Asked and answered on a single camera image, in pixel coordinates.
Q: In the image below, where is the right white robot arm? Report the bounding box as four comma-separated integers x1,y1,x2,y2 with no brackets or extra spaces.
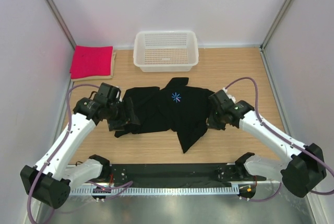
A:
207,89,327,198

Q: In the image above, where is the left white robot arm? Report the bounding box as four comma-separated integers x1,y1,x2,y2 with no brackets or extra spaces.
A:
20,83,140,209

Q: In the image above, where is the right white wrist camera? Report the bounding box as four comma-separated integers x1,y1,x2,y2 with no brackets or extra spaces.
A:
222,88,236,103

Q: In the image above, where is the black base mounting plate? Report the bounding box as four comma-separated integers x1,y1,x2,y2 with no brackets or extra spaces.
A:
101,163,266,188

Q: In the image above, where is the folded beige t-shirt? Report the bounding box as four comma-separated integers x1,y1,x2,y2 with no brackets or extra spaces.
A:
71,53,116,82

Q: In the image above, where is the folded pink t-shirt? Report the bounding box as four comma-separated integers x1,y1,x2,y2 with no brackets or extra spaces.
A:
69,45,114,81

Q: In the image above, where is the black t-shirt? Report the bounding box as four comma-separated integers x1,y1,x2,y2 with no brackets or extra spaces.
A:
114,77,214,153

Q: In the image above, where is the white perforated plastic basket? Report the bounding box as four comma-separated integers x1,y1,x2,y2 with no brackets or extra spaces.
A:
133,30,199,73

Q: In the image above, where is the purple cable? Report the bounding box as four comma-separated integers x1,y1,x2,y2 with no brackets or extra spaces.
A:
224,77,334,203
26,82,134,223

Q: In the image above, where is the white slotted cable duct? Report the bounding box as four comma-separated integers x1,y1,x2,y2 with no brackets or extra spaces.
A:
70,184,239,197

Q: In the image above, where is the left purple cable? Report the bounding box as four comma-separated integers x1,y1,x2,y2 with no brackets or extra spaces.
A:
26,82,134,223

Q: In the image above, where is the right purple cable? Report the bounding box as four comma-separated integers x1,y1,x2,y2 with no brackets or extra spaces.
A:
224,77,334,203

